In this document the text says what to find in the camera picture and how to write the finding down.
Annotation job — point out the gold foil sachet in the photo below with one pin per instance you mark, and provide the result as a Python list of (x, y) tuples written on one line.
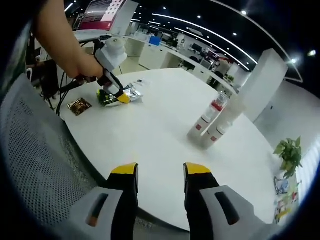
[(79, 106)]

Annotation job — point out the green black foil packet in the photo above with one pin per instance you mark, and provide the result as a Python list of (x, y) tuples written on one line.
[(107, 98)]

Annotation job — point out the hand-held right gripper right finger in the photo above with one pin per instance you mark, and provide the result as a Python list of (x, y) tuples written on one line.
[(197, 200)]

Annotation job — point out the potted green plant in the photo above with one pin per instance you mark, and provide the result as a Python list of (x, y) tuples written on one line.
[(290, 152)]

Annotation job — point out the black office chair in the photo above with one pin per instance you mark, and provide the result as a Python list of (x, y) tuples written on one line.
[(190, 66)]

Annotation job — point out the small white sachet dark print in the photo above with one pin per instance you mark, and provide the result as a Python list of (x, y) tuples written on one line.
[(142, 82)]

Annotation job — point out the grey mesh chair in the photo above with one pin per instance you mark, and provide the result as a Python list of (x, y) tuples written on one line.
[(37, 150)]

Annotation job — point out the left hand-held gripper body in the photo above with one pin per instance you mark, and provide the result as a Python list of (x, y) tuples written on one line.
[(112, 53)]

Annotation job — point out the small white skincare bottle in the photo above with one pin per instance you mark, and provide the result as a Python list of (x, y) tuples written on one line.
[(198, 127), (215, 137)]

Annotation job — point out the person's left hand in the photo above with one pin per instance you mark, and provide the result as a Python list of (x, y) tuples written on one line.
[(92, 70)]

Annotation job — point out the white office desk row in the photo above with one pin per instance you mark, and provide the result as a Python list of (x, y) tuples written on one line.
[(160, 53)]

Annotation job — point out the computer monitor red screen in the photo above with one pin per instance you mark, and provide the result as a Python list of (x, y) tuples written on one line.
[(105, 12)]

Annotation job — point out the blue storage box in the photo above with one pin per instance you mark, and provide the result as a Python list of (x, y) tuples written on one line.
[(154, 41)]

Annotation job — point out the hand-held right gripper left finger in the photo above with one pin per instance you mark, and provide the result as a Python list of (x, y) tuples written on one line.
[(125, 200)]

